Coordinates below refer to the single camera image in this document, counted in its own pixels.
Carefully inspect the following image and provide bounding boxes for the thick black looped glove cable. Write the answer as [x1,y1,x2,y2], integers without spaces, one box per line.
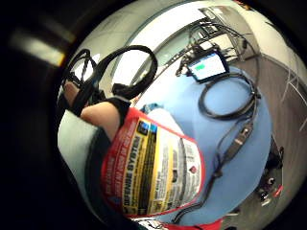
[95,44,159,101]

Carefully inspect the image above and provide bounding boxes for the black and red floor equipment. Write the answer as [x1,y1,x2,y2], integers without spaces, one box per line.
[255,145,286,205]

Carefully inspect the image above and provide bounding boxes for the black phone with lit screen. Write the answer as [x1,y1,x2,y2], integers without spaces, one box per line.
[185,51,231,84]

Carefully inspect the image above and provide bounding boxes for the white metal frame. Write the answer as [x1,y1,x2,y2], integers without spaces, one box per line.
[281,68,307,132]

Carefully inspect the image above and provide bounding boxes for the black stand with cables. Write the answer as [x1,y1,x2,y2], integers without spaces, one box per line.
[186,9,259,62]

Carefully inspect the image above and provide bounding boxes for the the person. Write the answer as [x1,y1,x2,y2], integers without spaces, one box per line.
[57,108,113,209]

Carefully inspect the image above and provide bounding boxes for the blue table cover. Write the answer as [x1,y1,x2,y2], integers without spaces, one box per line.
[133,65,274,226]

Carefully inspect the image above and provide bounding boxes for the white bottle with red label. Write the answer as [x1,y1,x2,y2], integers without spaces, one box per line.
[100,106,206,220]

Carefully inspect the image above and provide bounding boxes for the black cable adapter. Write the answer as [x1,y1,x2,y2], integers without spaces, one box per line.
[223,122,255,165]

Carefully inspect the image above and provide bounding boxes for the red item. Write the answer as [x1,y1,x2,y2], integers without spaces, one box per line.
[161,218,224,230]

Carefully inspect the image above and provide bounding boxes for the black coiled cable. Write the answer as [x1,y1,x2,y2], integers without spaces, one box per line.
[198,72,262,122]

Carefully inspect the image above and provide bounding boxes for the thin black glove cables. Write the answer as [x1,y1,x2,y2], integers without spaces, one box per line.
[62,48,99,117]

